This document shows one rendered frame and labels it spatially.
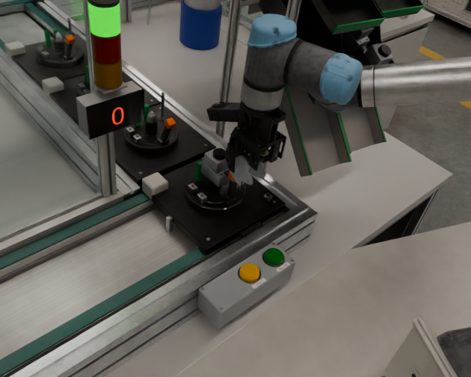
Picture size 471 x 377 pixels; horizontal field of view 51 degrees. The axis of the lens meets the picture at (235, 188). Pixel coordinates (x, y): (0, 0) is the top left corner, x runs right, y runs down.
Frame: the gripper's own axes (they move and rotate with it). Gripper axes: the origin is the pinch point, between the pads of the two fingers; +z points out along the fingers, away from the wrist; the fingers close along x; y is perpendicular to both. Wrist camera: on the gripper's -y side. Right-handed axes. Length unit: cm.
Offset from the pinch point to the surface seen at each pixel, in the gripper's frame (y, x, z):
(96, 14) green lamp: -17.5, -21.1, -32.7
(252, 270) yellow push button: 14.8, -8.1, 10.0
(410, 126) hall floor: -57, 225, 107
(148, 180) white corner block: -17.3, -11.1, 8.1
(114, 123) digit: -16.0, -19.6, -11.7
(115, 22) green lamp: -16.2, -18.3, -31.4
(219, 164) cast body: -4.8, -1.5, -1.1
